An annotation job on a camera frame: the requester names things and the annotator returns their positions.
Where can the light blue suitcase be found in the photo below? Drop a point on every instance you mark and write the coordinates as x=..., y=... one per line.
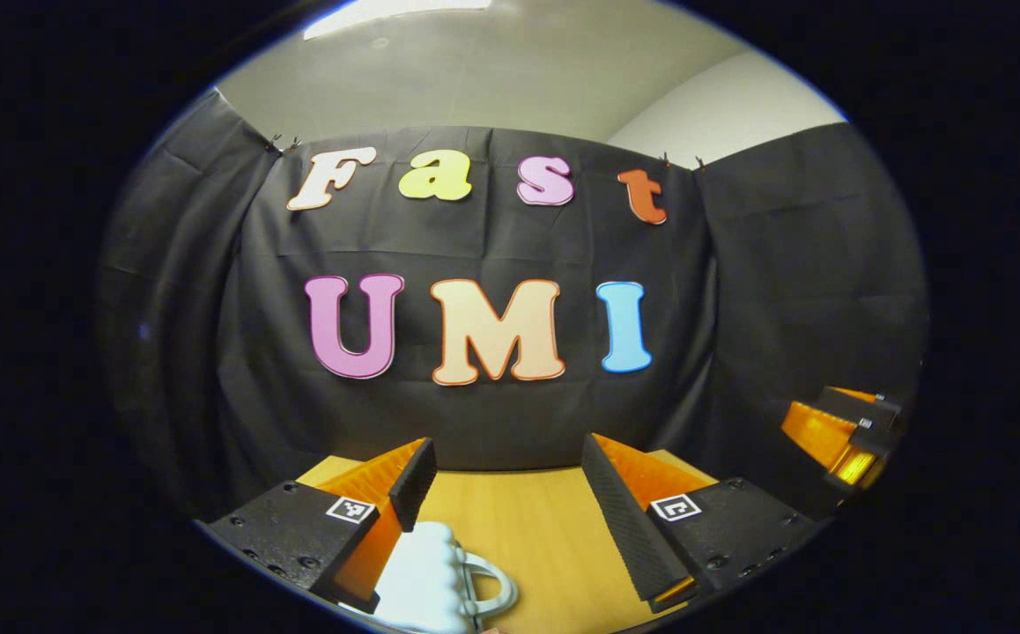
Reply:
x=422, y=572

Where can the ceiling light panel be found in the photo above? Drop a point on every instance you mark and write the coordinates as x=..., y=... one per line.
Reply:
x=387, y=13

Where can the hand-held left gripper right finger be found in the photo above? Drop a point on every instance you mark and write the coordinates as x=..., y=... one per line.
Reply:
x=620, y=528

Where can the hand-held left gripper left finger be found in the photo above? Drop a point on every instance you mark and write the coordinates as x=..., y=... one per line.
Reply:
x=413, y=484

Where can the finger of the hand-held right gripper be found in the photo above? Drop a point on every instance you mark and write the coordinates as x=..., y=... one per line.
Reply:
x=818, y=431
x=858, y=465

